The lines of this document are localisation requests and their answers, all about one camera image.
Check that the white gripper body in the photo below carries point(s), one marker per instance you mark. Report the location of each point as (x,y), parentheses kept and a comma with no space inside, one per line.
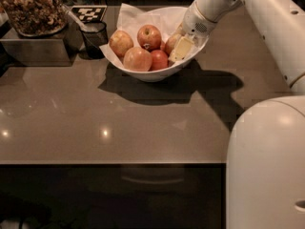
(194,23)

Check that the red apple top centre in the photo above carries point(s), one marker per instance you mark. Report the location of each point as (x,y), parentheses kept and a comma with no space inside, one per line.
(149,37)

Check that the steel box stand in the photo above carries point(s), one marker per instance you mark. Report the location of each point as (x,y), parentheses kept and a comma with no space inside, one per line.
(58,50)

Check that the glass jar of granola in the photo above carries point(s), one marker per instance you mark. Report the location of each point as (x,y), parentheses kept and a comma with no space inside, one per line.
(35,18)

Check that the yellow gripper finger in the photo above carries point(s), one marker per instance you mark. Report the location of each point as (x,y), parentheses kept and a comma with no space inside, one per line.
(181,49)
(178,31)

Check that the small red apple front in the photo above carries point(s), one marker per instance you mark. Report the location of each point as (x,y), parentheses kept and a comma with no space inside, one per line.
(159,60)

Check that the white paper liner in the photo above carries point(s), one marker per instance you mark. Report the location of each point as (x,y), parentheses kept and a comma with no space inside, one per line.
(167,20)

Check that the white bowl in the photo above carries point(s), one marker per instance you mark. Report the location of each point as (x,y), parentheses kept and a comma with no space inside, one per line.
(155,76)

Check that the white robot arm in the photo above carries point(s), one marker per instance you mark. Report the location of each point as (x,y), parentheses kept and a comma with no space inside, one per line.
(265,168)

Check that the black mesh cup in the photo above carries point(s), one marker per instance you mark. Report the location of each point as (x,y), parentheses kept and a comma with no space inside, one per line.
(94,36)

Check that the yellow-red apple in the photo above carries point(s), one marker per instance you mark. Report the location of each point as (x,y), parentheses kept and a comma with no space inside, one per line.
(120,42)
(170,44)

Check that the black white fiducial marker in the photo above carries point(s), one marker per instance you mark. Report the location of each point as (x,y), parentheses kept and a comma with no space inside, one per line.
(89,13)

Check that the large pink apple front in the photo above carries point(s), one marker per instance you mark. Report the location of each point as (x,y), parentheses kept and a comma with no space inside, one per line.
(137,59)

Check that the white utensil in cup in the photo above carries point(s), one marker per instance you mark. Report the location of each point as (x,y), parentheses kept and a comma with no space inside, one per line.
(71,15)

